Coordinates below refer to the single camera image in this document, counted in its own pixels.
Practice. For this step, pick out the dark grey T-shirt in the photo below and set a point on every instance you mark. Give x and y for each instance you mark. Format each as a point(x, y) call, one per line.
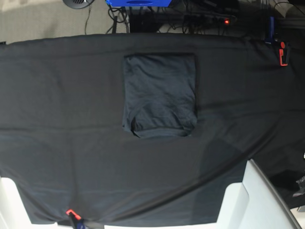
point(159, 92)

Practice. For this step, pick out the black table cloth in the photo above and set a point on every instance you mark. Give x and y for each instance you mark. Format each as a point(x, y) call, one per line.
point(63, 144)

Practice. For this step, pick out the black power strip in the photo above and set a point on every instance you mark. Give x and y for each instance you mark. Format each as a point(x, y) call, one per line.
point(204, 19)

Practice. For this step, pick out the blue box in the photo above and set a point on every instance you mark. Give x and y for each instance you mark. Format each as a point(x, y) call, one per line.
point(139, 3)

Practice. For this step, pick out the round black floor base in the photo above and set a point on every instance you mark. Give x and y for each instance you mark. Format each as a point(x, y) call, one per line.
point(78, 4)

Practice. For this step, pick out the white bin right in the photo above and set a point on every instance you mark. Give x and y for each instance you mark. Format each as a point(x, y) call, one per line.
point(254, 204)

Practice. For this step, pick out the white bin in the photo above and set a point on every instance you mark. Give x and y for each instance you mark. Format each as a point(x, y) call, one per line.
point(13, 214)
point(254, 204)

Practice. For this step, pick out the red clamp on table edge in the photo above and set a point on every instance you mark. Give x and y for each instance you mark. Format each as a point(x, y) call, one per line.
point(284, 53)

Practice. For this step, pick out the white bin left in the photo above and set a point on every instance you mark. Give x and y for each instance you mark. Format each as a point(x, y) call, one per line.
point(13, 214)

